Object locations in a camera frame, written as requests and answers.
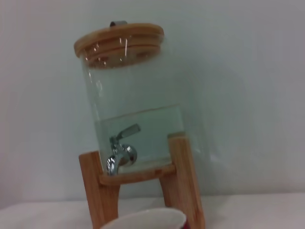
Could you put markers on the chrome dispenser faucet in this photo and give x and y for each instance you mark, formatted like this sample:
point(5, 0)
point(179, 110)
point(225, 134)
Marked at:
point(124, 152)

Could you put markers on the wooden dispenser stand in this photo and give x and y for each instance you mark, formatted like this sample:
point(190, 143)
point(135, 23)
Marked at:
point(93, 190)

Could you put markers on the round wooden jar lid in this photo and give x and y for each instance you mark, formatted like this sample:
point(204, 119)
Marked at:
point(100, 39)

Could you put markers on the red ceramic cup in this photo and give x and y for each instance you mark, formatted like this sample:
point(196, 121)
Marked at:
point(143, 218)

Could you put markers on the glass water dispenser jar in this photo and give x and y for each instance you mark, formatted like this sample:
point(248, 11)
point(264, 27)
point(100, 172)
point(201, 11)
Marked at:
point(133, 95)

